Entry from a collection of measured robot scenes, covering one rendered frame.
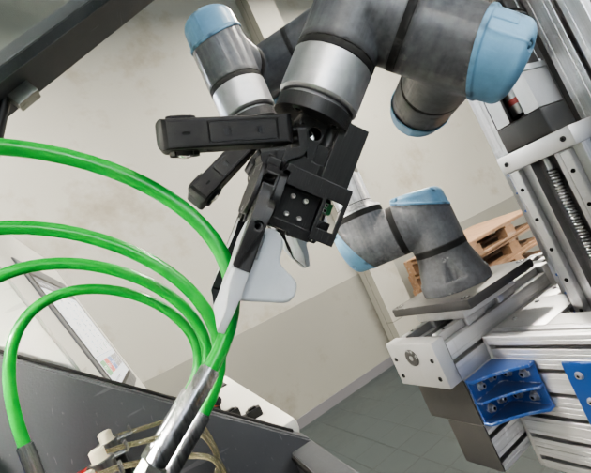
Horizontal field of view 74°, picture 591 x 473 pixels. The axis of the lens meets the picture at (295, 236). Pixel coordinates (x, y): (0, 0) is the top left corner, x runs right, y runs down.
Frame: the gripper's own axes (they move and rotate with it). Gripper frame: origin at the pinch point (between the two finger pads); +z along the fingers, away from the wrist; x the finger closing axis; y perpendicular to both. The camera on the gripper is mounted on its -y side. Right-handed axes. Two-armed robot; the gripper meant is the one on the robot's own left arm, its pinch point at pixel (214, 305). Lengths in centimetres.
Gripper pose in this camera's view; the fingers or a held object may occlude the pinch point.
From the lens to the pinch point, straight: 36.7
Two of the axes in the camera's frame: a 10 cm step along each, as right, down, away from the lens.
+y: 9.0, 3.5, 2.5
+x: -2.4, -0.7, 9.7
